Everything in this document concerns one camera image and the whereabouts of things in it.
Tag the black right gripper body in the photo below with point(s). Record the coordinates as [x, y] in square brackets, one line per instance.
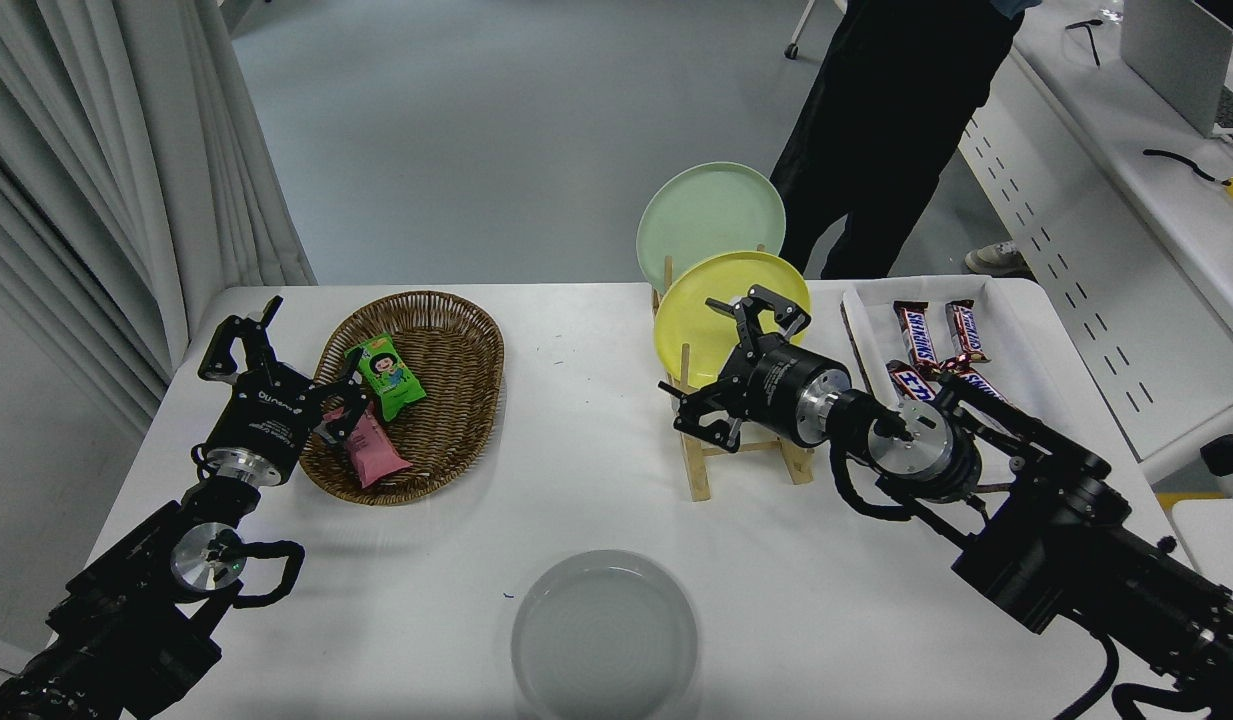
[781, 390]

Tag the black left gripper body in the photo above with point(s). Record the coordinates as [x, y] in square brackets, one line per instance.
[266, 420]

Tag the grey plate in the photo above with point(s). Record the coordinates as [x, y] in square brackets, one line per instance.
[601, 640]

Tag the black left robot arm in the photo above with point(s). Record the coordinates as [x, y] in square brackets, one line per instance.
[126, 620]

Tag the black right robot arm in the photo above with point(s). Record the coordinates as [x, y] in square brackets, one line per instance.
[1076, 540]

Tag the yellow plate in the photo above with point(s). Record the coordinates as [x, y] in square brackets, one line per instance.
[696, 320]

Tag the wooden plate rack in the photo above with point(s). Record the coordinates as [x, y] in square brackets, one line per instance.
[698, 480]

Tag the pale green plate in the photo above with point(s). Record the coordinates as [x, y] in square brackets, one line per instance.
[706, 215]

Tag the green snack packet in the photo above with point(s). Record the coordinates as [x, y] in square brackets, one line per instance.
[386, 375]

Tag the pink snack packet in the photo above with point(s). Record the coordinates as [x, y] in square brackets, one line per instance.
[371, 455]

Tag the brown oval wicker basket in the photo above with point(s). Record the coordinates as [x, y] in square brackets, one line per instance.
[456, 380]

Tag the grey-white sneaker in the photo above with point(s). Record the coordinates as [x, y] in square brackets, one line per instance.
[996, 260]

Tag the white tray with brown rim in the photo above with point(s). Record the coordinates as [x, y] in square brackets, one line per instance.
[1026, 330]

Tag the white pleated curtain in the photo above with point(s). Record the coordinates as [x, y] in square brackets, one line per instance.
[76, 150]

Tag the office chair caster leg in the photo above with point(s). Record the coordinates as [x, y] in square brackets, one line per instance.
[792, 50]

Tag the white desk with slotted panel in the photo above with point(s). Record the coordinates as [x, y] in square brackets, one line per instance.
[1096, 200]

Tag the black eyeglasses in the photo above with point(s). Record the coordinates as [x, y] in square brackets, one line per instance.
[1089, 35]

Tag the black round cap object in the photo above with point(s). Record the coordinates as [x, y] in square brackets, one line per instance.
[1224, 455]

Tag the white side table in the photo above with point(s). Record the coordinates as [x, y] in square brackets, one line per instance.
[1221, 540]

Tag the silver laptop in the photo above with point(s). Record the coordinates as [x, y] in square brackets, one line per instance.
[1176, 50]

